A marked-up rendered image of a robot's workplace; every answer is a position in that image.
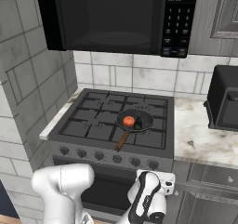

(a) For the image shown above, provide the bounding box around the black pan with brown handle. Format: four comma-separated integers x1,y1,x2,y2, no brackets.
114,109,155,152

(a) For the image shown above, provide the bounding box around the dark green eggplant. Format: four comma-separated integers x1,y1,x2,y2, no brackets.
133,117,144,130

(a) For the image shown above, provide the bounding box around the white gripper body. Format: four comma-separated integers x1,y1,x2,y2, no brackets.
136,169,177,183

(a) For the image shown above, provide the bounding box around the black gas hob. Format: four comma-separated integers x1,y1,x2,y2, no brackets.
46,87,176,173

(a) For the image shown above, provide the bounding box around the grey drawer front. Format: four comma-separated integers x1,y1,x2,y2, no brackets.
185,162,238,192

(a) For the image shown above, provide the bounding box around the black toaster oven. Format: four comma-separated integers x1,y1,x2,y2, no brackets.
203,64,238,133

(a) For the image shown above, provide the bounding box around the grey hob knob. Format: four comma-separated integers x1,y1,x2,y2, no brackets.
112,154,123,165
148,160,160,170
129,157,141,168
94,151,105,162
76,149,87,159
59,146,70,156

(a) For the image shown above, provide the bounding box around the orange squash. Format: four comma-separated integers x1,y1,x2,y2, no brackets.
123,115,137,127

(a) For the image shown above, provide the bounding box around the black microwave oven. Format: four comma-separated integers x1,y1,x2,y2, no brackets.
34,0,200,59

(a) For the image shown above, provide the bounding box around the black oven door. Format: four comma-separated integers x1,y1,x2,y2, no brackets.
51,156,175,217

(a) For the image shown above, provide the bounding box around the grey wall cupboard door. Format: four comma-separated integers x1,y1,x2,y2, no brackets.
188,0,238,58

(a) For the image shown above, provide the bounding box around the grey base cupboard door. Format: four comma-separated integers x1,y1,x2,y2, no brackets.
174,190,238,224

